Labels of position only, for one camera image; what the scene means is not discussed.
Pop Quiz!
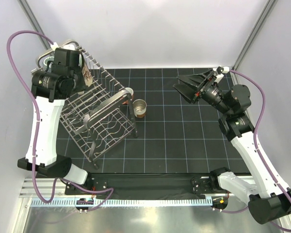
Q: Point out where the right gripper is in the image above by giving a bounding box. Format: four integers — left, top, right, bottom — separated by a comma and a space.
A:
173, 69, 231, 116

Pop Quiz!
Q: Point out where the cream floral ceramic mug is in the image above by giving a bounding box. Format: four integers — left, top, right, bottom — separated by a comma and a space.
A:
76, 54, 93, 95

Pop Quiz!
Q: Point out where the teal ceramic cup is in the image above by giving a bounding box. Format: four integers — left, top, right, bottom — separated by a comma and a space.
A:
42, 56, 54, 72

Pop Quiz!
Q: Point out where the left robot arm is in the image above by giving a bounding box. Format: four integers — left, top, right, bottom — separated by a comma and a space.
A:
17, 48, 93, 194

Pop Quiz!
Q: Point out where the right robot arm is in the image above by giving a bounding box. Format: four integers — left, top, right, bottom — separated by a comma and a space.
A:
174, 67, 291, 224

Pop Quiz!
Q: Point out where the stainless steel dish rack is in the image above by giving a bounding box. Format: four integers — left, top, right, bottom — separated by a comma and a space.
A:
32, 40, 138, 162

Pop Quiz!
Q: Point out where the steel cup with brown band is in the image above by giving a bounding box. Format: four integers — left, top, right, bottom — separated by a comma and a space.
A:
133, 99, 147, 118

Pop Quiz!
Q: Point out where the small orange white cup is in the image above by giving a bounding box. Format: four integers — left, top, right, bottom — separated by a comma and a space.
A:
122, 87, 134, 105

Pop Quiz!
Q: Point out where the black grid mat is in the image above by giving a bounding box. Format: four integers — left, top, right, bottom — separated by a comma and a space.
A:
56, 68, 249, 173

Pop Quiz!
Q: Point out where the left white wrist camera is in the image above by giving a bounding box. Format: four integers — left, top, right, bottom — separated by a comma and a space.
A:
50, 42, 76, 51

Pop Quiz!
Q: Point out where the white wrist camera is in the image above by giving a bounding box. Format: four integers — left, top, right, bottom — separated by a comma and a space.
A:
50, 42, 76, 51
212, 66, 230, 80

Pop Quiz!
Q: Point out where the left aluminium frame post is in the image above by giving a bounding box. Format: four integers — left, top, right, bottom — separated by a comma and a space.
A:
17, 0, 50, 50

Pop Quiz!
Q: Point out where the aluminium frame post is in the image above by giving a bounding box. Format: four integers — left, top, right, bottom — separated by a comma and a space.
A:
233, 0, 278, 70
17, 0, 50, 50

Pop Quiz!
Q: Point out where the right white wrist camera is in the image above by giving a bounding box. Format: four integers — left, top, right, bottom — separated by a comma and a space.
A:
212, 66, 230, 80

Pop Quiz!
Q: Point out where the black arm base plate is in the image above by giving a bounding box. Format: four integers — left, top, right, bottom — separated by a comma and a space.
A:
91, 173, 228, 200

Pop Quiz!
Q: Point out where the right aluminium frame post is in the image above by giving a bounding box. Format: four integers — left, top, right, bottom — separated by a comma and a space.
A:
233, 0, 278, 70

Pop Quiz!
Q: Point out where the white slotted cable duct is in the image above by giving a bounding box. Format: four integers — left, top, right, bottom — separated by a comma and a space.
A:
30, 197, 212, 207

